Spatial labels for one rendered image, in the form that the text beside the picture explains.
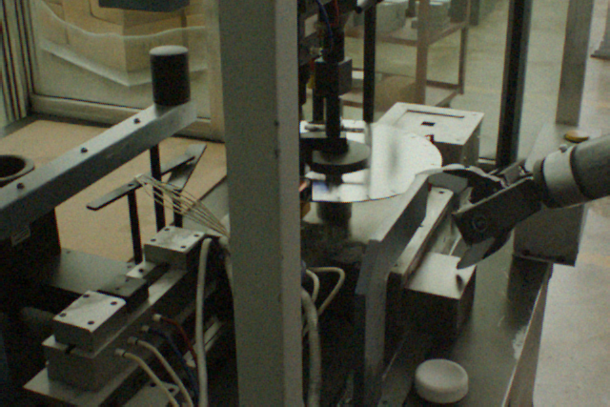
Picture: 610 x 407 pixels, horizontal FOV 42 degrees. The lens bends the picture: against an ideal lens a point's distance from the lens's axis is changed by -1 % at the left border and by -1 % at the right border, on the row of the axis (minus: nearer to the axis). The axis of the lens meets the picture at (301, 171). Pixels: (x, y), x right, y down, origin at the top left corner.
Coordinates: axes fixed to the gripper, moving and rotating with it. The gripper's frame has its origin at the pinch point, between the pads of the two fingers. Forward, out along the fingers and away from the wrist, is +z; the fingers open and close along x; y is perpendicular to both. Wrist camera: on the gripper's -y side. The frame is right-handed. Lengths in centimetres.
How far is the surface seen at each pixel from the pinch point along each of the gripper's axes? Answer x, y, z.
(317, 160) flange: 15.4, -4.8, 11.0
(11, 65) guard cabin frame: 69, 13, 111
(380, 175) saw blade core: 9.5, -1.9, 3.4
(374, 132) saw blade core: 15.5, 12.2, 12.4
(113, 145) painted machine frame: 28.7, -32.7, 17.3
